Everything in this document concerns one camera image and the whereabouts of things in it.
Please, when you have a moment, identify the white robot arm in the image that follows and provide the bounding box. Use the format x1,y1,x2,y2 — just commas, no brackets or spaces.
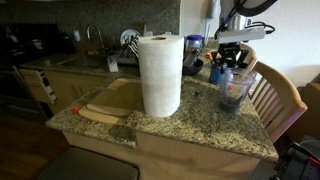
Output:
213,0,277,67

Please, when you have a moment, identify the wooden chair right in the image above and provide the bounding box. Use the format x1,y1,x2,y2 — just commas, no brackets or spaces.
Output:
240,44,257,71

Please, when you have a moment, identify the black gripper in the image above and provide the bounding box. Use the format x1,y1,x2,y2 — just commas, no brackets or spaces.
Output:
218,42,249,67

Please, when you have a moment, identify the blue can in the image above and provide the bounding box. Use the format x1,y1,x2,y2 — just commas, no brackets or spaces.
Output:
209,65,221,85

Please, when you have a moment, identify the chrome kitchen faucet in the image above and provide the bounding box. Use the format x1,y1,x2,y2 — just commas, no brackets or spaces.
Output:
85,23,106,56

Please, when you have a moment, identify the clear plastic measuring cup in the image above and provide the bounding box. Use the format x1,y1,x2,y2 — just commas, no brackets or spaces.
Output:
220,68,255,114

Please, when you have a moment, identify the white paper towel roll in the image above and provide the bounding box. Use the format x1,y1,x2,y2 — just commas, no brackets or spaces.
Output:
138,35,184,117

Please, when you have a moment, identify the blue lidded plastic jar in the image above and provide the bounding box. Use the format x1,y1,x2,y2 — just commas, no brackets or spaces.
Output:
185,35,202,54

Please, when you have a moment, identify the black bowl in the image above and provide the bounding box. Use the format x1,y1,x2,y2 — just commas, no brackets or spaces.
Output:
182,59,203,76

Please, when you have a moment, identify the dish rack with utensils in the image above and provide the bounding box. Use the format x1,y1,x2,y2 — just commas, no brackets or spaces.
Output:
117,44,139,65

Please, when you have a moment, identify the white plate in rack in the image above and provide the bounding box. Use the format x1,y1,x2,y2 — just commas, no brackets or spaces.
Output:
120,29,141,46

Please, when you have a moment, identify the wooden chair near robot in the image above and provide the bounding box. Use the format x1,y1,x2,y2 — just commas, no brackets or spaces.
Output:
250,61,307,142

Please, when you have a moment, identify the wooden cutting board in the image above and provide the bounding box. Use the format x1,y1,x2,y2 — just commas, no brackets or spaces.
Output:
79,78,142,125

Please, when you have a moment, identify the black stove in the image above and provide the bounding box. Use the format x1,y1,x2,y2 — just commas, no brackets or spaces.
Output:
0,23,61,121

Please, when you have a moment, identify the small red cap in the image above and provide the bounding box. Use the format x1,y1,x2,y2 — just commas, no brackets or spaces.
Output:
71,107,80,115

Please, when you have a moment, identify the silver trash can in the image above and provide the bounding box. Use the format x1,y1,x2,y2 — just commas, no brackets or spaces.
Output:
35,147,139,180

